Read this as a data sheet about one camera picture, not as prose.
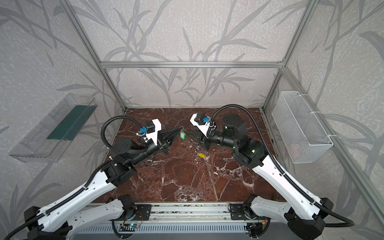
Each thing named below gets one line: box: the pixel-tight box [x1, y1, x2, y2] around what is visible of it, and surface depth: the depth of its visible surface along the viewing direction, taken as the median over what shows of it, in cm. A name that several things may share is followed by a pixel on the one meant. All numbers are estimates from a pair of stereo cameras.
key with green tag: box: [180, 130, 186, 140], surface depth 60 cm
